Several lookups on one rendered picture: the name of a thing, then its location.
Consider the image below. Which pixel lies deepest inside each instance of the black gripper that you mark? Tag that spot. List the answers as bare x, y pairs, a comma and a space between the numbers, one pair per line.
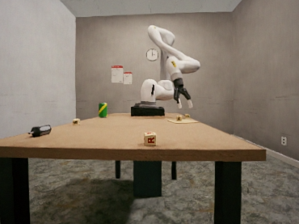
179, 85

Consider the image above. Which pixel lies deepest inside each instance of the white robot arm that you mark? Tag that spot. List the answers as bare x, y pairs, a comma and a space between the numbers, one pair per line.
169, 66

